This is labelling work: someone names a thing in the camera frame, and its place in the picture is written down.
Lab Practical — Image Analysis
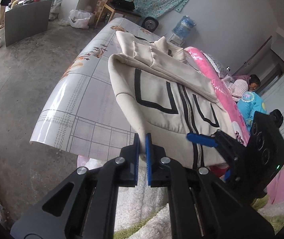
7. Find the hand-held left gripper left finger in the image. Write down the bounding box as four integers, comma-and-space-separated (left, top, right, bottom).
10, 132, 140, 239

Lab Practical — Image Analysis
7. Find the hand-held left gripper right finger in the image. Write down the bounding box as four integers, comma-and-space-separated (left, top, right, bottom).
145, 132, 275, 239

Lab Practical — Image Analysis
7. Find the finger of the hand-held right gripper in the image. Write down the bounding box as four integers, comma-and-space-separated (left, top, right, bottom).
186, 129, 247, 162

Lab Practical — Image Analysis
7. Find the cream zip jacket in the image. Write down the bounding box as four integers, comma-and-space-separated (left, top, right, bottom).
108, 30, 237, 170

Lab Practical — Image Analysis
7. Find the person's white fleece clothing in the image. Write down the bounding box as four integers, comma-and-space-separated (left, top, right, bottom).
79, 159, 284, 239

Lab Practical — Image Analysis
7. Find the blue cartoon quilt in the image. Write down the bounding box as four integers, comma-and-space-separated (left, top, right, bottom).
237, 91, 268, 130

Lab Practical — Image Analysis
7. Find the pink floral blanket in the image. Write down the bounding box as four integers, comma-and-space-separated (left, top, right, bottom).
184, 46, 284, 205

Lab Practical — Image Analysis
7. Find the grey patterned pillow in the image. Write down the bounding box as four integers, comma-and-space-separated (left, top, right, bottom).
202, 51, 228, 76

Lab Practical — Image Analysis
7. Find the checked floral tablecloth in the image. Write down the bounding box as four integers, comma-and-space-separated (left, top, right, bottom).
30, 17, 190, 162

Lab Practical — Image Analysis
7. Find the grey door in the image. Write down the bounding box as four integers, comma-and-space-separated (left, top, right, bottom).
232, 36, 273, 80

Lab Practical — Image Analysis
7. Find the white water dispenser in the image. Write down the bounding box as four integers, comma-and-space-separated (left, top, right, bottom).
168, 31, 186, 47

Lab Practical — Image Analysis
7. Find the blue water bottle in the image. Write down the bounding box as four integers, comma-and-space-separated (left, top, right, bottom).
174, 15, 197, 40

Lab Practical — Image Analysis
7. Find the black round fan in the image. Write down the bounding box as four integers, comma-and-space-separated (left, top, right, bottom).
142, 16, 160, 32

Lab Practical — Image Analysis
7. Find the white plastic bag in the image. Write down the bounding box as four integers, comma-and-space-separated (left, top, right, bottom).
68, 9, 95, 29

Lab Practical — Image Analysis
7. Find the wooden chair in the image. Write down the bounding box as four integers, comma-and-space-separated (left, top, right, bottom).
94, 0, 142, 28

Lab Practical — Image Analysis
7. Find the black bag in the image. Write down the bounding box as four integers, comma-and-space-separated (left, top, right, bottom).
112, 0, 135, 10

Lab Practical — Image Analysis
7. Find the dark grey cabinet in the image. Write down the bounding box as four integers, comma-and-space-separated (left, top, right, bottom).
4, 0, 54, 47

